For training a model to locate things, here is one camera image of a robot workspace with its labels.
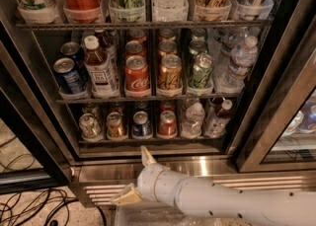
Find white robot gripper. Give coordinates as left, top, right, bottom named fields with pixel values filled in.
left=110, top=146, right=188, bottom=206

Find orange can bottom shelf front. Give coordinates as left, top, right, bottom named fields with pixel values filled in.
left=107, top=112, right=126, bottom=139

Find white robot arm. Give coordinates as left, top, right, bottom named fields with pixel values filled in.
left=111, top=147, right=316, bottom=226

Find blue can bottom shelf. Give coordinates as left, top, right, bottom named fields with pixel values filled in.
left=132, top=112, right=152, bottom=137

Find blue can shelf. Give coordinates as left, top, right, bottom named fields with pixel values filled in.
left=132, top=112, right=152, bottom=137
left=60, top=41, right=89, bottom=81
left=53, top=57, right=86, bottom=95

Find red can bottom shelf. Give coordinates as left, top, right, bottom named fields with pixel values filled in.
left=158, top=111, right=176, bottom=137

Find white green can bottom shelf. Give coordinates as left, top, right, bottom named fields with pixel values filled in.
left=79, top=113, right=102, bottom=139

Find water bottle bottom shelf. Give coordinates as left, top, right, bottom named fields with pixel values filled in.
left=181, top=102, right=205, bottom=138

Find tea bottle bottom shelf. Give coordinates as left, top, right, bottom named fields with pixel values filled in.
left=203, top=99, right=233, bottom=138

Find tea bottle shelf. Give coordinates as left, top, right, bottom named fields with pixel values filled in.
left=84, top=36, right=118, bottom=93
left=203, top=99, right=233, bottom=138

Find red cola can middle front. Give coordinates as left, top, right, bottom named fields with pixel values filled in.
left=124, top=55, right=150, bottom=98

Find tea bottle middle shelf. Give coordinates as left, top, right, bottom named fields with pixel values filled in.
left=84, top=36, right=118, bottom=93

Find orange can middle shelf front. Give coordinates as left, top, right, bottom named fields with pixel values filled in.
left=157, top=54, right=182, bottom=90

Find fridge door left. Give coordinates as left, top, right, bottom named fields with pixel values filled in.
left=0, top=26, right=68, bottom=194

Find blue can middle shelf front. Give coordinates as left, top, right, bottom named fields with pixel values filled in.
left=53, top=57, right=86, bottom=95

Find green can middle shelf front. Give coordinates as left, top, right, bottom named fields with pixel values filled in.
left=189, top=53, right=213, bottom=89

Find blue can middle shelf rear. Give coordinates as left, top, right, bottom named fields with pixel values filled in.
left=60, top=41, right=89, bottom=81

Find fridge glass door right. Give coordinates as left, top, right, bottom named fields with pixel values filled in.
left=229, top=0, right=316, bottom=173

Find water bottle middle shelf front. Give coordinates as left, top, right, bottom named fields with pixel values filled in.
left=221, top=36, right=258, bottom=93

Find water bottle middle shelf rear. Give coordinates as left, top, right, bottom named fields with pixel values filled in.
left=215, top=27, right=248, bottom=75

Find clear plastic bin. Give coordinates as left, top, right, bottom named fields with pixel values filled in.
left=115, top=202, right=198, bottom=226

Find black floor cables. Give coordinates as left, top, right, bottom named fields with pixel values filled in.
left=0, top=135, right=107, bottom=226

